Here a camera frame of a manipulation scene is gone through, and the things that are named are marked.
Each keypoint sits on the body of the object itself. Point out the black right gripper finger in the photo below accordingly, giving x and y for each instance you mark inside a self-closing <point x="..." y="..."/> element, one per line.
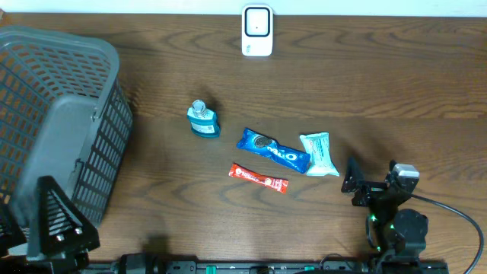
<point x="353" y="177"/>
<point x="392" y="164"/>

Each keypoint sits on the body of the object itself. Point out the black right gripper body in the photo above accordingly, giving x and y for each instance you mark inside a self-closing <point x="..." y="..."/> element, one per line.
<point x="370" y="196"/>

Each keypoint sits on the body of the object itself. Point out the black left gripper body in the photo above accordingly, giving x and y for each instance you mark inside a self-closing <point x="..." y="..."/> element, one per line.
<point x="77" y="269"/>

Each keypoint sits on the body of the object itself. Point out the white teal tissue pack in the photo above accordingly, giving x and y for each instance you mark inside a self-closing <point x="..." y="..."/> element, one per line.
<point x="317" y="146"/>

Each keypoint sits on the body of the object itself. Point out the red snack stick packet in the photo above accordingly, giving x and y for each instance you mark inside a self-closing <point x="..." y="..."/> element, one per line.
<point x="277" y="184"/>

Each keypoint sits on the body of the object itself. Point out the blue Oreo cookie pack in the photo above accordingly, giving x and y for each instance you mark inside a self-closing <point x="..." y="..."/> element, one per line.
<point x="267" y="147"/>

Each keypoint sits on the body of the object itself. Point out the blue mouthwash bottle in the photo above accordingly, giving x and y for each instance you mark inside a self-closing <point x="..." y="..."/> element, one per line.
<point x="203" y="121"/>

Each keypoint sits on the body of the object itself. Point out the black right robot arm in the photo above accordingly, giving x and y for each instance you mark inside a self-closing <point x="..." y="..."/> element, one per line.
<point x="398" y="234"/>

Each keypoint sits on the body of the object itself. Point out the grey plastic shopping basket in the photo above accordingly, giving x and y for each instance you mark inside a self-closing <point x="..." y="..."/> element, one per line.
<point x="64" y="115"/>

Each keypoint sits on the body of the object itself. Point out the black aluminium frame rail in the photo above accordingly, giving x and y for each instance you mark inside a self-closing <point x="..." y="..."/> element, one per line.
<point x="148" y="263"/>

